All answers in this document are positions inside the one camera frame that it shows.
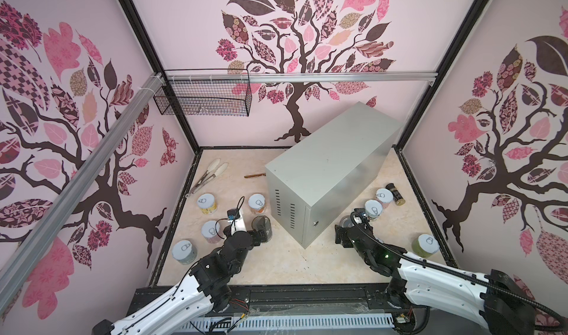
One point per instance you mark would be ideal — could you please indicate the grey metal cabinet box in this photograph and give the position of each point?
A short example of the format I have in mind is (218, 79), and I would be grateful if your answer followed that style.
(312, 183)

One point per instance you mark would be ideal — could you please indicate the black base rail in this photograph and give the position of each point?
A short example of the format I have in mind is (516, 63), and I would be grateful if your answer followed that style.
(316, 294)

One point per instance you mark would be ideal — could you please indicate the white slotted cable duct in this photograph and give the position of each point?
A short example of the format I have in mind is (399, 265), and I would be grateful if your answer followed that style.
(281, 323)

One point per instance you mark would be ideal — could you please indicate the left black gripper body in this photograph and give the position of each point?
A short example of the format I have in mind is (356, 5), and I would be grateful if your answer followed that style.
(257, 242)

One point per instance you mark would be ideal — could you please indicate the yellow label white-lid can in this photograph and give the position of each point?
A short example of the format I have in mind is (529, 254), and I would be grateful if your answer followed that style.
(207, 203)

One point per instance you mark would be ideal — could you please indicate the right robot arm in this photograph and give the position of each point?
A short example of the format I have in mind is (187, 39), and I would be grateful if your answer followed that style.
(494, 301)

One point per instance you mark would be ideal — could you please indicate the green label white-lid can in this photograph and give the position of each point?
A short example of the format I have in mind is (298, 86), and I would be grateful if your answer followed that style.
(425, 246)

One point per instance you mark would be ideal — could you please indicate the copper table knife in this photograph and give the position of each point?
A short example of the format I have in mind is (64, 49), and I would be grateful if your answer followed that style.
(258, 175)

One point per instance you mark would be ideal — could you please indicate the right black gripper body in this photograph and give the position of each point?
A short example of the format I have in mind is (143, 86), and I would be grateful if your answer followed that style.
(345, 241)

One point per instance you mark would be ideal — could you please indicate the dark spice jar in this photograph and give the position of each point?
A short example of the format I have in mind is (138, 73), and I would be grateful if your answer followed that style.
(397, 196)

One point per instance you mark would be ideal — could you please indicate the grey-green white-lid can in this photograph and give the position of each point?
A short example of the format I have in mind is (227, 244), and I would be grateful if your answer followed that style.
(184, 252)

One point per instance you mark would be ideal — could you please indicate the pink label white-lid can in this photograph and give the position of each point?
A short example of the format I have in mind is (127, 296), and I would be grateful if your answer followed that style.
(211, 232)

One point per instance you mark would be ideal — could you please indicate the teal label white-lid can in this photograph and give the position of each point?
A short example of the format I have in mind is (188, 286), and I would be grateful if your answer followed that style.
(373, 209)

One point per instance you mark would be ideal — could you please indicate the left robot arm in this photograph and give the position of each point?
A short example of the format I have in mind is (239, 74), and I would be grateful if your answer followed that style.
(204, 288)

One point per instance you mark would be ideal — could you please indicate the dark grey tin can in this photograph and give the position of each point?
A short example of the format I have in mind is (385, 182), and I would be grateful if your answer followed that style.
(262, 229)

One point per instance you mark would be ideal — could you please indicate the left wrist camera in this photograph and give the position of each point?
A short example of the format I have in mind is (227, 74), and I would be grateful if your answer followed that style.
(236, 222)

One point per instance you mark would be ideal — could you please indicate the black wire basket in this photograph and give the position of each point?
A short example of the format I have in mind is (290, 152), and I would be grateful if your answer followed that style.
(205, 92)

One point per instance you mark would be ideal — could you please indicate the aluminium diagonal rail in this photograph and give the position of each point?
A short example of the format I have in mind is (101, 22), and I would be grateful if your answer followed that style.
(33, 248)

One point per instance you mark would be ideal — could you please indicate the blue label tin can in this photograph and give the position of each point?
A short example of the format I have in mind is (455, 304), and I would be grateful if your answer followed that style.
(346, 222)

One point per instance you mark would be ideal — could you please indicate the orange label white-lid can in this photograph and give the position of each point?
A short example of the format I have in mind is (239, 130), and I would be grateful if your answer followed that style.
(257, 203)

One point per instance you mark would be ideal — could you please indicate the aluminium horizontal rail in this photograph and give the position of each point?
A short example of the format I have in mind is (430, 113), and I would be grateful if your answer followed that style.
(418, 76)

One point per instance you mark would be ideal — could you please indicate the pink small white-lid can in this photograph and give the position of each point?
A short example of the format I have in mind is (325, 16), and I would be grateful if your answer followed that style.
(385, 197)

